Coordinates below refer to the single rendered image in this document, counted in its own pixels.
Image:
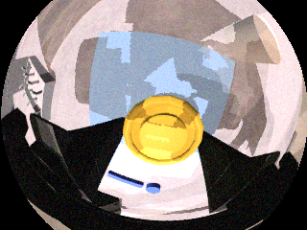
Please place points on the yellow plate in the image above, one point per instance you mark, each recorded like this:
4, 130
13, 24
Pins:
163, 130

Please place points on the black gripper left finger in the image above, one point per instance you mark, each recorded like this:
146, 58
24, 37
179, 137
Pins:
85, 153

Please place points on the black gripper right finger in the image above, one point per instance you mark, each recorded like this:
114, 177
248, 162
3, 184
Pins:
227, 171

